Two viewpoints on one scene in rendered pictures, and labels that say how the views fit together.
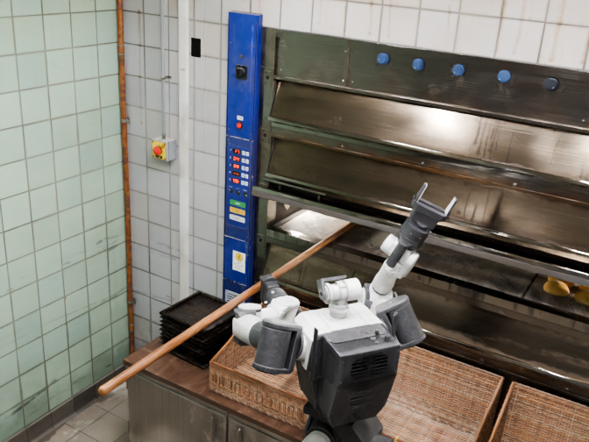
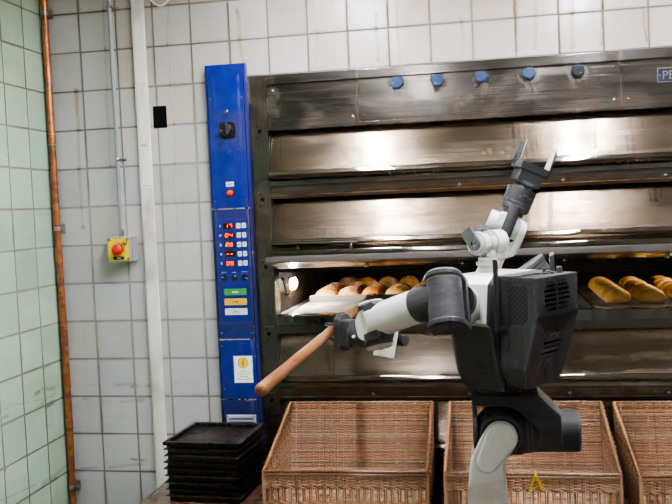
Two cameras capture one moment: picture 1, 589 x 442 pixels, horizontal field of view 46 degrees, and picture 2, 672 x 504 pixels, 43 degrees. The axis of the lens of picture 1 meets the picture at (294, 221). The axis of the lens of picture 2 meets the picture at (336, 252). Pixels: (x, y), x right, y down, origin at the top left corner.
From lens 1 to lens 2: 1.34 m
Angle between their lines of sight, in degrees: 27
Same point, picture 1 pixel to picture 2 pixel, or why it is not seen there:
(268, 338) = (444, 286)
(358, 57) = (368, 87)
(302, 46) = (299, 89)
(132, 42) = (67, 129)
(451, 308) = not seen: hidden behind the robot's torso
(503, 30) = (519, 29)
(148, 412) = not seen: outside the picture
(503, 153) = (546, 149)
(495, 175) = not seen: hidden behind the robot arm
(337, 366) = (532, 293)
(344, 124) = (364, 161)
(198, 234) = (177, 353)
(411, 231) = (520, 191)
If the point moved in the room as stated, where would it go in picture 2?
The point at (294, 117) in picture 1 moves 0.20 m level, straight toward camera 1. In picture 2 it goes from (300, 167) to (317, 164)
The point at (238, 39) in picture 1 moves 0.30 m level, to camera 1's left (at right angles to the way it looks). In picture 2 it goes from (220, 94) to (140, 93)
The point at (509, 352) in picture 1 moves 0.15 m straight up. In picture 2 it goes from (600, 369) to (599, 328)
